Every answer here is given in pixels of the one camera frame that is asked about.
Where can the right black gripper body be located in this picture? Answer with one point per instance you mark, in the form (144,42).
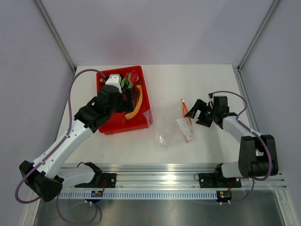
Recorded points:
(211,112)

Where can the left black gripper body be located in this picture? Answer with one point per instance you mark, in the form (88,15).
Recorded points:
(124,106)

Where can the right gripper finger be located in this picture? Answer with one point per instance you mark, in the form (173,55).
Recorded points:
(204,120)
(199,105)

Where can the clear orange zip top bag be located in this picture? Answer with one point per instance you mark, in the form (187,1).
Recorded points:
(169,125)

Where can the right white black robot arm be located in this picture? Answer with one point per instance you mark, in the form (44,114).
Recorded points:
(257,157)

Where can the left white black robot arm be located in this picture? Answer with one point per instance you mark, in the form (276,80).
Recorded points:
(45,176)

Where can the red plastic tray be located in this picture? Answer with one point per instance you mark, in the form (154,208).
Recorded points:
(118,123)

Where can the pink dragon fruit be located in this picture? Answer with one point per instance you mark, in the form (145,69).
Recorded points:
(131,80)

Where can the right small circuit board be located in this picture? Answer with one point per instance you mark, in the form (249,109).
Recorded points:
(225,194)

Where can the small circuit board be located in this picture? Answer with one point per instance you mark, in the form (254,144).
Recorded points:
(96,193)
(225,194)

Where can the left small circuit board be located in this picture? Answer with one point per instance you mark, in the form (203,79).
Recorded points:
(96,193)

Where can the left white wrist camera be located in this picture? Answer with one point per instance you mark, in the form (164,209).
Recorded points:
(114,80)

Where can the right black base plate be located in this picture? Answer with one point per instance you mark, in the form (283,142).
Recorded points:
(209,180)

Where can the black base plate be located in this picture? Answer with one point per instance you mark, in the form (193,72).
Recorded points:
(108,180)
(209,180)

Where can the aluminium mounting rail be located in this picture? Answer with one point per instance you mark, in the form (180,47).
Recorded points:
(157,176)

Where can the right aluminium corner post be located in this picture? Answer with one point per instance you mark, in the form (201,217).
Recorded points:
(259,32)

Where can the aluminium corner post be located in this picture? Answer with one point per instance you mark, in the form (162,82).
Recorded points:
(259,32)
(47,19)

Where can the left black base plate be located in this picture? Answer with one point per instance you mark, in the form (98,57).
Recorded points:
(108,180)

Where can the white slotted cable duct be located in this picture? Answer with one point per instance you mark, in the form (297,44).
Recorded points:
(140,195)

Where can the left aluminium corner post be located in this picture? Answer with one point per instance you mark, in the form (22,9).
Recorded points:
(47,19)

